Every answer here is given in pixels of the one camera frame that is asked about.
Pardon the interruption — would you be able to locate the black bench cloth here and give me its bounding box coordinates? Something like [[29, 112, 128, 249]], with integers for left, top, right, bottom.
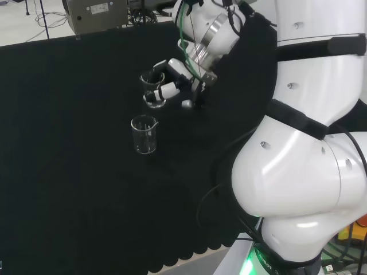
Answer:
[[0, 21, 280, 275]]

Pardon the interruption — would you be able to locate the clear glass beaker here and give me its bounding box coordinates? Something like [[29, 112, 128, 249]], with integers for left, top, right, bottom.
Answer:
[[139, 70, 167, 109], [131, 115, 159, 155]]

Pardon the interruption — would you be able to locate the green cable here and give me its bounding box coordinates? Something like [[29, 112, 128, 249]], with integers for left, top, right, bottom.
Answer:
[[177, 2, 203, 84]]

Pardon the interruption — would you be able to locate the black cable bundle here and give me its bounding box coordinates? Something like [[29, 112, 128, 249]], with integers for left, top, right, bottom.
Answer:
[[127, 5, 159, 24]]

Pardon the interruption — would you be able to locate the black tripod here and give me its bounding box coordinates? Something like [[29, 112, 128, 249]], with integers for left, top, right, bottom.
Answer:
[[25, 0, 50, 40]]

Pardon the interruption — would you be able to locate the yellow stop button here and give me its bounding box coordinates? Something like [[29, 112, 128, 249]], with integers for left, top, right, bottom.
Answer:
[[338, 219, 367, 248]]

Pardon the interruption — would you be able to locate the grey metal control cabinet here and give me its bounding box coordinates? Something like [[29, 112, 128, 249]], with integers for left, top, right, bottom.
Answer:
[[62, 0, 129, 36]]

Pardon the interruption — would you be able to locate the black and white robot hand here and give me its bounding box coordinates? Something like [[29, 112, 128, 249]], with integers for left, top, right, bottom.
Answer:
[[143, 58, 206, 110]]

